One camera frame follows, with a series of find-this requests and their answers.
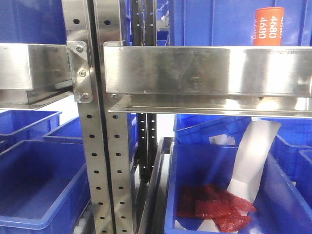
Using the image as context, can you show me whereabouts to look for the orange cylindrical capacitor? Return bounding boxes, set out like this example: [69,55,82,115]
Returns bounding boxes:
[253,7,285,46]

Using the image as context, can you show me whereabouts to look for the blue bin behind right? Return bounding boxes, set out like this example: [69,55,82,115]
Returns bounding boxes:
[174,114,252,146]

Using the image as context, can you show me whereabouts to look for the red plastic bags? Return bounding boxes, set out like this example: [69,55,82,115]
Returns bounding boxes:
[176,183,256,233]

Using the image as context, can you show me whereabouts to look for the large blue bin upper right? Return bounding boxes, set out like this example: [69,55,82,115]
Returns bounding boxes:
[169,0,312,46]

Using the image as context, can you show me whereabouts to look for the white paper sheet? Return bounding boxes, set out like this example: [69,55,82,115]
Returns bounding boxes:
[227,120,281,203]

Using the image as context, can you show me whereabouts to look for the empty blue bin lower left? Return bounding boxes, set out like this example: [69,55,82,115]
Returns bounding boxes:
[0,140,90,234]

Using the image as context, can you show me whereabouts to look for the blue bin behind left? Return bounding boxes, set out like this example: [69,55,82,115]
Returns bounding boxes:
[0,110,61,144]

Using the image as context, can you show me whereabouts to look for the blue bin with red bags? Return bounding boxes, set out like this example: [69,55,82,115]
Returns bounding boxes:
[164,144,312,234]

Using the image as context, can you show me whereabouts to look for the blue bin upper left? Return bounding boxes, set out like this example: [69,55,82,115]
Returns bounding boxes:
[0,0,67,44]

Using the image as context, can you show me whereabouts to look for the perforated steel upright post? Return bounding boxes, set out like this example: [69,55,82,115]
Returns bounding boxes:
[62,0,137,234]

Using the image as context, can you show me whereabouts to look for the black perforated rear post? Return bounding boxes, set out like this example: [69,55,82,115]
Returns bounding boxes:
[131,0,157,183]

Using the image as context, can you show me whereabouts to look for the steel shelf front rail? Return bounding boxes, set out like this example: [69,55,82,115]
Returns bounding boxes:
[103,42,312,118]

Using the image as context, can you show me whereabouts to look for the steel shelf rail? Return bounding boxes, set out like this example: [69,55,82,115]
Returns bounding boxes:
[103,42,312,118]
[0,43,72,110]

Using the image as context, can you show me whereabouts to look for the left steel shelf rail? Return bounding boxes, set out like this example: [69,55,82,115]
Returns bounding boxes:
[0,43,72,110]

